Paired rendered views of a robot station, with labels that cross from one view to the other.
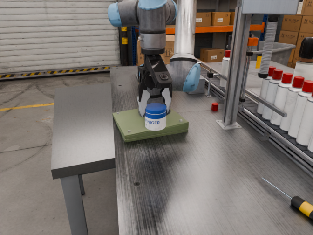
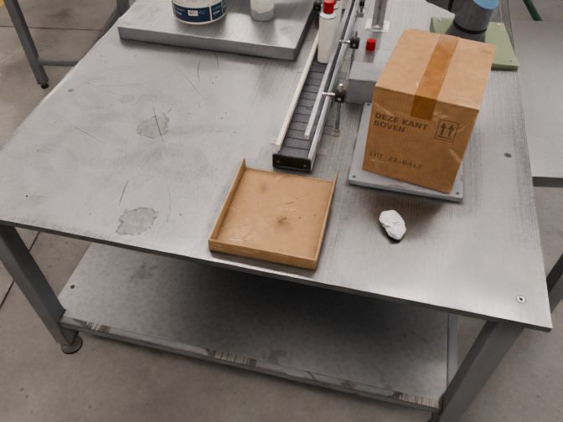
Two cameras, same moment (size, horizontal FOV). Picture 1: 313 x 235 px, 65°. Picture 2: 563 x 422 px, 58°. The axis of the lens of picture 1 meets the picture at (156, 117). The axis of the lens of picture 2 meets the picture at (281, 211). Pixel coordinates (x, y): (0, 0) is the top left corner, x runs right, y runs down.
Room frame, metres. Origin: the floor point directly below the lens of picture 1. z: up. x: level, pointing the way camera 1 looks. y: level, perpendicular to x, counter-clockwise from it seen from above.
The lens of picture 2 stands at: (2.83, 0.09, 1.80)
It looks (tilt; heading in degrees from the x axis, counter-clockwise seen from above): 48 degrees down; 204
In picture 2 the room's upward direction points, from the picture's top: straight up
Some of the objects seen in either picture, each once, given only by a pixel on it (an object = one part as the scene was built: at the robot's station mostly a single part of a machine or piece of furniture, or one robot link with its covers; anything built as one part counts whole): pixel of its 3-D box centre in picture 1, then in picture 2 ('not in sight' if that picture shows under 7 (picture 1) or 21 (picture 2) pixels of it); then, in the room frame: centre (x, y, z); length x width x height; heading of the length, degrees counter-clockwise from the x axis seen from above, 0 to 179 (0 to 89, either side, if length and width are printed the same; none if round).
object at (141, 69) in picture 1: (152, 67); not in sight; (0.76, 0.01, 1.14); 0.09 x 0.08 x 0.12; 20
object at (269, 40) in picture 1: (268, 47); not in sight; (0.88, -0.39, 1.18); 0.04 x 0.04 x 0.21
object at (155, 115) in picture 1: (155, 116); not in sight; (0.73, 0.00, 0.98); 0.07 x 0.07 x 0.07
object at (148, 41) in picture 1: (152, 40); not in sight; (0.75, 0.01, 1.22); 0.08 x 0.08 x 0.05
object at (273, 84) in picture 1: (273, 95); not in sight; (0.95, -0.47, 0.98); 0.05 x 0.05 x 0.20
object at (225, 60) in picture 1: (226, 69); (327, 32); (1.38, -0.39, 0.98); 0.05 x 0.05 x 0.20
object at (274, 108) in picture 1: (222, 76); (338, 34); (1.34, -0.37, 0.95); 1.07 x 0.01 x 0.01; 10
